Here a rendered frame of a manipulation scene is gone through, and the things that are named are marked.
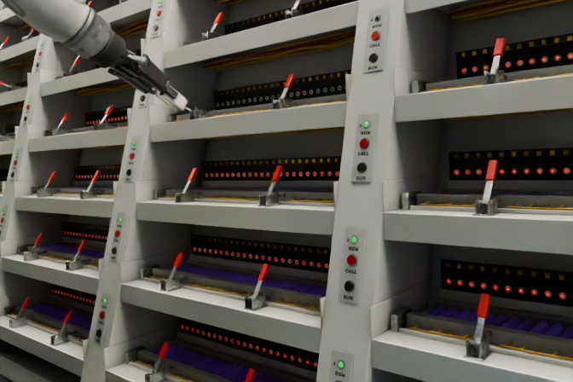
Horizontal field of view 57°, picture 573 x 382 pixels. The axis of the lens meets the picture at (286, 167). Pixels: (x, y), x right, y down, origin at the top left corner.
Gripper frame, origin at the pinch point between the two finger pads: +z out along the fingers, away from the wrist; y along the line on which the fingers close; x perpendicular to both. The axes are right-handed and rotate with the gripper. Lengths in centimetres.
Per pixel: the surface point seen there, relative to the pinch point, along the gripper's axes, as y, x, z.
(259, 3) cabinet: -3.3, 42.4, 15.9
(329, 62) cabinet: 24.0, 21.1, 21.5
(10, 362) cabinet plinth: -72, -69, 29
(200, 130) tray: 3.8, -4.1, 8.1
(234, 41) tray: 11.0, 15.8, 2.7
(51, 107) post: -86, 12, 9
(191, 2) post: -15.9, 35.7, 3.4
